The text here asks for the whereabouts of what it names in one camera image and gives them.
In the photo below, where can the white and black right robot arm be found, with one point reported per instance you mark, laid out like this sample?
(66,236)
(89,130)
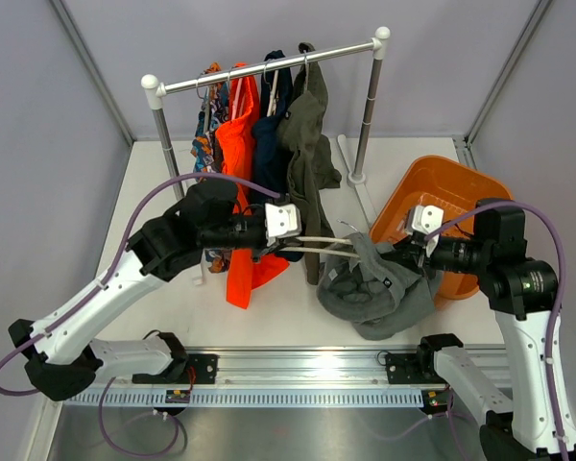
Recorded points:
(517,256)

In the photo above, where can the beige hanger of olive shorts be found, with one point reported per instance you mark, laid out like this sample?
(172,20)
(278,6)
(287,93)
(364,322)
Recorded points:
(302,78)

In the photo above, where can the hanger of patterned shorts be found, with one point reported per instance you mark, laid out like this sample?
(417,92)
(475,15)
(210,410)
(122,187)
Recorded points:
(205,112)

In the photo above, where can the slotted white cable duct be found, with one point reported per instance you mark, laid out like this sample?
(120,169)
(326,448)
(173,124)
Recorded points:
(251,398)

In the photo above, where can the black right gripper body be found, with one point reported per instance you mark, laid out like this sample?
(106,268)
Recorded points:
(417,251)

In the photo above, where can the olive green shorts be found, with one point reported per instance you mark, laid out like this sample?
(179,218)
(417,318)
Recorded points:
(310,168)

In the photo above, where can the orange plastic basket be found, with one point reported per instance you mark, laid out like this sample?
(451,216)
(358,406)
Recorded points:
(450,186)

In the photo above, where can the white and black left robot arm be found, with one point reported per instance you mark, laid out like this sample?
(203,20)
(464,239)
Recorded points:
(63,353)

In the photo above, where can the grey shorts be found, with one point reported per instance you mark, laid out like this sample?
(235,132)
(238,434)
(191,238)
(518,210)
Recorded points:
(377,295)

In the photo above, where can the navy blue shorts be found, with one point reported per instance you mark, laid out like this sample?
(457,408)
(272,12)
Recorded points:
(269,162)

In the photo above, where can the aluminium mounting rail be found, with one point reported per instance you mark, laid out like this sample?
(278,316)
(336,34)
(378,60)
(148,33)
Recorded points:
(291,367)

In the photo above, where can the hanger of navy shorts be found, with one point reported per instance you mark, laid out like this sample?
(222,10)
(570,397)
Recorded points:
(272,86)

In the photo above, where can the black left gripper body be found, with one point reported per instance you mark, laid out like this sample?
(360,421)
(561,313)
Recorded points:
(247,236)

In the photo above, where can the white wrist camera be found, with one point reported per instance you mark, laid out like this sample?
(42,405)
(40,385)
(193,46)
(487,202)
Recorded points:
(281,222)
(420,223)

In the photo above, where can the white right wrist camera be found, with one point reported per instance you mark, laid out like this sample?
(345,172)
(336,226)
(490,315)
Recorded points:
(420,223)

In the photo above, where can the colourful patterned shorts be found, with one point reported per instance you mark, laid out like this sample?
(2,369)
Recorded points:
(208,155)

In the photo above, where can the cream hanger of grey shorts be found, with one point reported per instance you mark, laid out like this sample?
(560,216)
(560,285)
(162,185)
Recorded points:
(295,242)

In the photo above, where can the silver clothes rack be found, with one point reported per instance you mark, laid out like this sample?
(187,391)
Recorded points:
(156,91)

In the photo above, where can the hanger of orange shorts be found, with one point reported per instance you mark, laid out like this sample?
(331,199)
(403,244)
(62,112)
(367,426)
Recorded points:
(235,94)

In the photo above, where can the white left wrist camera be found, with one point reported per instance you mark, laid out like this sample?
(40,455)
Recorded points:
(281,222)

